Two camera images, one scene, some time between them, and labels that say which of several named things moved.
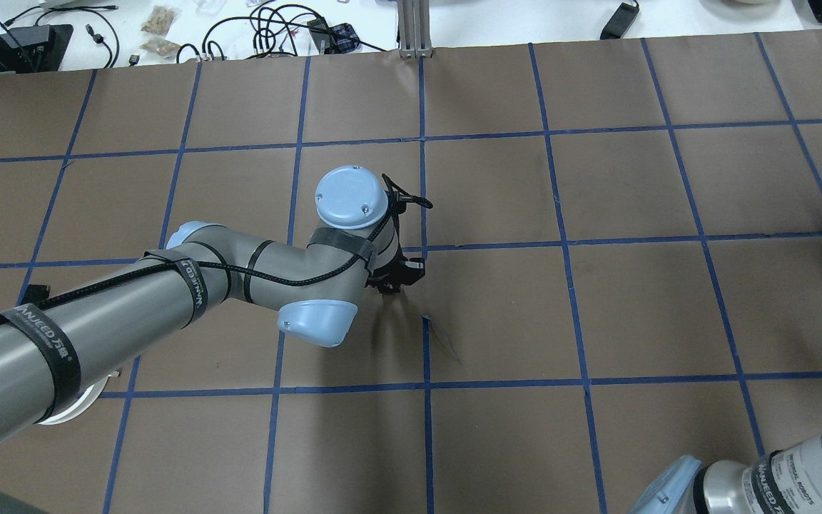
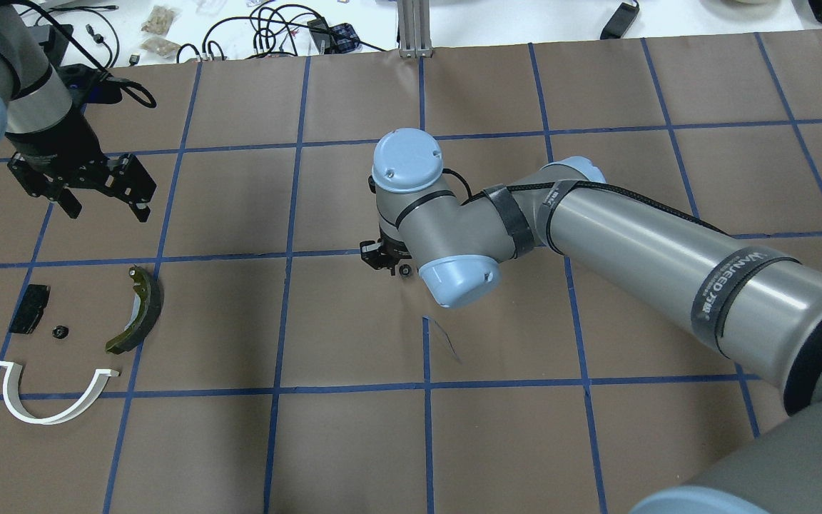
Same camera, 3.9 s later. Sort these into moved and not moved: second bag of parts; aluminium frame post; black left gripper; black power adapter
Moved: black left gripper
Not moved: aluminium frame post; black power adapter; second bag of parts
